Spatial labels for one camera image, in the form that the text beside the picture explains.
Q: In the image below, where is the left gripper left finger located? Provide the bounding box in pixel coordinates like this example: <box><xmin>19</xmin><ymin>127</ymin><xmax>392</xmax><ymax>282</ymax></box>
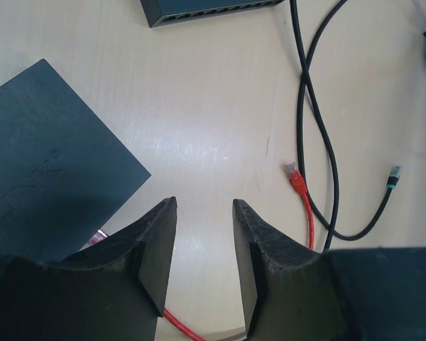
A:
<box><xmin>0</xmin><ymin>197</ymin><xmax>177</xmax><ymax>340</ymax></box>

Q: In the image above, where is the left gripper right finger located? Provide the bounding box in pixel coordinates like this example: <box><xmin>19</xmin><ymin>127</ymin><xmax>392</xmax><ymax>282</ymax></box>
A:
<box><xmin>233</xmin><ymin>200</ymin><xmax>426</xmax><ymax>340</ymax></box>

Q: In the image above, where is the black network switch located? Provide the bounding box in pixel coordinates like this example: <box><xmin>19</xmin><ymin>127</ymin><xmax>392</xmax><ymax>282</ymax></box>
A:
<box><xmin>140</xmin><ymin>0</ymin><xmax>282</xmax><ymax>28</ymax></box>
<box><xmin>0</xmin><ymin>60</ymin><xmax>150</xmax><ymax>261</ymax></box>

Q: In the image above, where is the red ethernet cable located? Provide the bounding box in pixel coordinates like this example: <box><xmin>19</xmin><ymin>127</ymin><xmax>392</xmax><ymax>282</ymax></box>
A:
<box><xmin>88</xmin><ymin>161</ymin><xmax>316</xmax><ymax>341</ymax></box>

